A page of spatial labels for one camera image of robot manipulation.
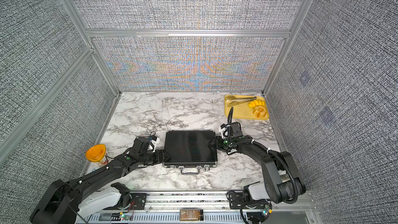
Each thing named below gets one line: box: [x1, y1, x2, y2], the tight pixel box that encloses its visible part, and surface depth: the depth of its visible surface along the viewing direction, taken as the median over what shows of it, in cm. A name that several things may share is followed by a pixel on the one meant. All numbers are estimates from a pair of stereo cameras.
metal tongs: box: [225, 94, 258, 108], surface depth 116 cm
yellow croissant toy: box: [248, 99, 266, 108], surface depth 112 cm
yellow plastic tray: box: [223, 95, 269, 120], surface depth 112 cm
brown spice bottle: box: [179, 208, 204, 222], surface depth 69 cm
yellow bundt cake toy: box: [252, 105, 267, 119], surface depth 106 cm
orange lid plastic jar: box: [84, 143, 107, 162], surface depth 81 cm
